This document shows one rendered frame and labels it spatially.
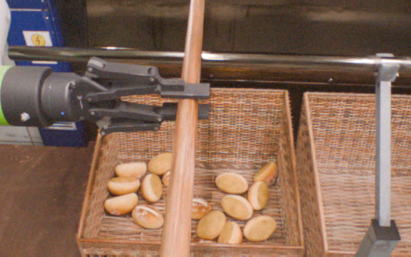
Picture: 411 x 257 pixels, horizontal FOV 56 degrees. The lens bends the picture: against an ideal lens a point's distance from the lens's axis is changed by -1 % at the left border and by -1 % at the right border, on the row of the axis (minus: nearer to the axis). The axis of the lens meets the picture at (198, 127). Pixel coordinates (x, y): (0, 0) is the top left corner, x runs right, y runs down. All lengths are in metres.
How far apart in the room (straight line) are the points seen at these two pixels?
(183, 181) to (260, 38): 0.75
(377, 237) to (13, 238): 0.95
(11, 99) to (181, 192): 0.29
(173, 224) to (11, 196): 1.00
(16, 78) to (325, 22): 0.84
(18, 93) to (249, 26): 0.72
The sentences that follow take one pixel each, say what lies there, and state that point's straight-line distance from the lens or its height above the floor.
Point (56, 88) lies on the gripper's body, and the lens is 0.59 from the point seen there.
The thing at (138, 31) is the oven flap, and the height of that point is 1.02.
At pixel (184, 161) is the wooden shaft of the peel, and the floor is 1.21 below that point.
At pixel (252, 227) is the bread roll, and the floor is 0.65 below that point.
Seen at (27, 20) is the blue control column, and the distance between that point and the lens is 1.21.
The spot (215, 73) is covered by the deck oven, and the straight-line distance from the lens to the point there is 1.21.
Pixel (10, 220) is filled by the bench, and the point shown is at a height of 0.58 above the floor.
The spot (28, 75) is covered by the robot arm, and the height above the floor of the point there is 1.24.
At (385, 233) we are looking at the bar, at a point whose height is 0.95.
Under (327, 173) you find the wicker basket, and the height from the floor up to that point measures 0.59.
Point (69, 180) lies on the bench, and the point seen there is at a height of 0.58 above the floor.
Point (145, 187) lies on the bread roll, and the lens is 1.19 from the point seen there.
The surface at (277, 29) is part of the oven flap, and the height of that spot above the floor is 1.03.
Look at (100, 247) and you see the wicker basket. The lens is 1.03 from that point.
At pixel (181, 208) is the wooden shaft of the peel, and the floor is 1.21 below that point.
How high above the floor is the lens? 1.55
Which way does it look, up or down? 41 degrees down
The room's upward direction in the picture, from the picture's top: straight up
